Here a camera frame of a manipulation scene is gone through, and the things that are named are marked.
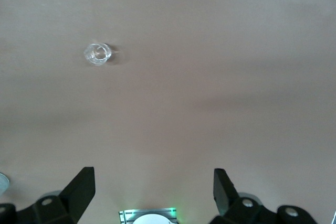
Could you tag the small clear glass cup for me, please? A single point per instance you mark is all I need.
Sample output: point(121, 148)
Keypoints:
point(98, 53)

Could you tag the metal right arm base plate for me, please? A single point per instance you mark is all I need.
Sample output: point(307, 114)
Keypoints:
point(126, 216)

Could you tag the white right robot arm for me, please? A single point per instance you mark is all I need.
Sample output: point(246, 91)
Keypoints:
point(149, 220)

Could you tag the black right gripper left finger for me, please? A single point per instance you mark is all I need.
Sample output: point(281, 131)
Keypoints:
point(71, 203)

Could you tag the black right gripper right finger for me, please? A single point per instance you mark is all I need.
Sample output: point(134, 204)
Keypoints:
point(236, 211)

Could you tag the green sleeved glass bottle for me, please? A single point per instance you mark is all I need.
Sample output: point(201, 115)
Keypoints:
point(3, 183)

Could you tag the brown table cover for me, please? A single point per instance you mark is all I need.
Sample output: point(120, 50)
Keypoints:
point(183, 77)

